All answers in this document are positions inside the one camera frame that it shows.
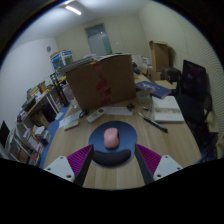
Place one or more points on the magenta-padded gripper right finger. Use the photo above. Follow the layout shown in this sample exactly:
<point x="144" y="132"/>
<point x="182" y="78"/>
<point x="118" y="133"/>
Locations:
<point x="166" y="166"/>

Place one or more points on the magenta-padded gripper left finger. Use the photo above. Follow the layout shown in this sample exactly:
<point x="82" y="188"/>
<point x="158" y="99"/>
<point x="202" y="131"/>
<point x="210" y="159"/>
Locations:
<point x="60" y="166"/>

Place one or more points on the pink computer mouse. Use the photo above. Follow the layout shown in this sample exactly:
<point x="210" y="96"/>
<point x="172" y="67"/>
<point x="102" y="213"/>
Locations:
<point x="111" y="138"/>

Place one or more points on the round blue mouse pad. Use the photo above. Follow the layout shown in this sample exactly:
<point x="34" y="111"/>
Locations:
<point x="126" y="135"/>

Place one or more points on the cluttered shelf unit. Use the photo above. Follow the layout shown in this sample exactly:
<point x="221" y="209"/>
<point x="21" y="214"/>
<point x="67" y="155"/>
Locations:
<point x="33" y="133"/>

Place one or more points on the small white block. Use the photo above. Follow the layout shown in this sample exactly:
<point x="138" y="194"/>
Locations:
<point x="71" y="124"/>

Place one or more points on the black pen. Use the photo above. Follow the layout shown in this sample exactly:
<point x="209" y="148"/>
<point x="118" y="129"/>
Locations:
<point x="153" y="122"/>

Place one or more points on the white book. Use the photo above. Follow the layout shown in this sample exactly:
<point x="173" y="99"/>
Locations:
<point x="166" y="109"/>

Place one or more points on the white remote control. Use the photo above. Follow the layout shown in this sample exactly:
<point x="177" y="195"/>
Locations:
<point x="96" y="115"/>

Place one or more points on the small black clip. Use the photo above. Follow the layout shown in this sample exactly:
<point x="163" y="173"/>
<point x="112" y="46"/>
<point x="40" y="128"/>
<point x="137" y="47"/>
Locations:
<point x="130" y="107"/>

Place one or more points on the black office chair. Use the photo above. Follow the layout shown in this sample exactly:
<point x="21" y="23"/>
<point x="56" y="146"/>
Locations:
<point x="193" y="100"/>

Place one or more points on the white paper sheet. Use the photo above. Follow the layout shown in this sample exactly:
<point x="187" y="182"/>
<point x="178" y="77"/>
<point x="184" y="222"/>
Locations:
<point x="118" y="111"/>

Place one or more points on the blue book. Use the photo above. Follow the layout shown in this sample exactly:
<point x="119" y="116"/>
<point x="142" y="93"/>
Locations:
<point x="153" y="89"/>

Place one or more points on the large brown cardboard box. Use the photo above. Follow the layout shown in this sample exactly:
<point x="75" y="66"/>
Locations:
<point x="100" y="81"/>

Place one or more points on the blue and white box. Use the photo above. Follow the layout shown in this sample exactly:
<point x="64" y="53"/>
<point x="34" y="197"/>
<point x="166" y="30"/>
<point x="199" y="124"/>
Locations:
<point x="61" y="59"/>

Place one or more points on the tall brown cardboard box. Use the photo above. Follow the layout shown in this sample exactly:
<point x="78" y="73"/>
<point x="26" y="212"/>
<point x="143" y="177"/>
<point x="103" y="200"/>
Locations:
<point x="159" y="56"/>

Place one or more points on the glass-panelled door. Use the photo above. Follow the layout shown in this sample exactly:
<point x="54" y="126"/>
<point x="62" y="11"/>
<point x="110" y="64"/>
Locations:
<point x="99" y="41"/>

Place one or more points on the ceiling light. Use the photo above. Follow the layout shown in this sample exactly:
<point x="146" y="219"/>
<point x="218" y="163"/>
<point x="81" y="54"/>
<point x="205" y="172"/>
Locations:
<point x="73" y="10"/>

